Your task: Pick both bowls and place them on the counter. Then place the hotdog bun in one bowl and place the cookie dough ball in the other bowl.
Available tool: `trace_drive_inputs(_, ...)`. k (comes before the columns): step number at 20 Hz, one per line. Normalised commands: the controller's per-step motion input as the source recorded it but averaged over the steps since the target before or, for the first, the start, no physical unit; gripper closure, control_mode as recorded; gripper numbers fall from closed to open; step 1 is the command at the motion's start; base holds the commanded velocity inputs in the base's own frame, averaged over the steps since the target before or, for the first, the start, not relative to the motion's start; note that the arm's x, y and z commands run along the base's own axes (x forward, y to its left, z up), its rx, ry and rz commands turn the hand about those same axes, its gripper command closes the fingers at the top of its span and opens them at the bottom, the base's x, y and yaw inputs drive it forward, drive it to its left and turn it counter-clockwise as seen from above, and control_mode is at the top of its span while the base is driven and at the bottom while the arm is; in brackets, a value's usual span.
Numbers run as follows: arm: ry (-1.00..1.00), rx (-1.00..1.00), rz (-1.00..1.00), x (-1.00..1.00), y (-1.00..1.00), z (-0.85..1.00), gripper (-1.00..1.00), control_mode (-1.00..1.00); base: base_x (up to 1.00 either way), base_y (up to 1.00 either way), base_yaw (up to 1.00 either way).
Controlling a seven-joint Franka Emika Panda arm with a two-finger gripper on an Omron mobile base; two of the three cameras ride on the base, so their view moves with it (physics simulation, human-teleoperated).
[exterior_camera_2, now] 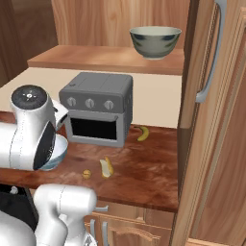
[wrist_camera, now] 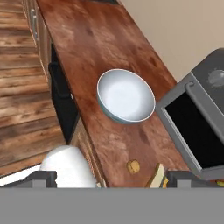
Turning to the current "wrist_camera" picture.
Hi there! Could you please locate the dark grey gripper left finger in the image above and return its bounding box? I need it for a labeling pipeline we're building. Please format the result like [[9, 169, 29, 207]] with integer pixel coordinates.
[[2, 170, 58, 189]]

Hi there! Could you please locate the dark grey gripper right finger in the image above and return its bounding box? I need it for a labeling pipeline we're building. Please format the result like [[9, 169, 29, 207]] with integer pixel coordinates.
[[166, 170, 219, 189]]

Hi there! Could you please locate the tan hotdog bun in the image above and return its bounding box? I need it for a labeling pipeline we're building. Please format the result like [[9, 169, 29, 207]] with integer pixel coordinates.
[[144, 162, 170, 189]]

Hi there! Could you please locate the yellow cookie dough ball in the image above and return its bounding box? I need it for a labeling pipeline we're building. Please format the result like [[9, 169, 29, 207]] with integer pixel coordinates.
[[125, 158, 141, 175]]

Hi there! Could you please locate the pale blue bowl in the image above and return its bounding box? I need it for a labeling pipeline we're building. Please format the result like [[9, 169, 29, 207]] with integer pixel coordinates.
[[96, 68, 157, 125]]

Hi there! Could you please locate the white round object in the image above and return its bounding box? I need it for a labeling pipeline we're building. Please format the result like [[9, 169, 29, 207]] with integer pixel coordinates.
[[38, 144, 97, 189]]

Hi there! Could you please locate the grey toaster oven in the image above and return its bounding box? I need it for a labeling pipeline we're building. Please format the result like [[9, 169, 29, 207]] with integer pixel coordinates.
[[155, 47, 224, 181]]

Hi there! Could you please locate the wooden cupboard door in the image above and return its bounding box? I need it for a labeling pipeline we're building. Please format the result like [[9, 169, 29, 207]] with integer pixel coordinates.
[[69, 116, 108, 189]]

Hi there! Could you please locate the wooden cupboard run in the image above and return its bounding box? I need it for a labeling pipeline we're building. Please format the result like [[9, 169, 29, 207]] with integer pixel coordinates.
[[21, 0, 54, 86]]

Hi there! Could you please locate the dark hob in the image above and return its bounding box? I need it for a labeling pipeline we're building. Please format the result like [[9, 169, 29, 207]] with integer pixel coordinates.
[[89, 0, 121, 5]]

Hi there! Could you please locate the silver cupboard handle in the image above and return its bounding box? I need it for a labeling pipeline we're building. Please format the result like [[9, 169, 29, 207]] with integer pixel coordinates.
[[29, 8, 39, 42]]

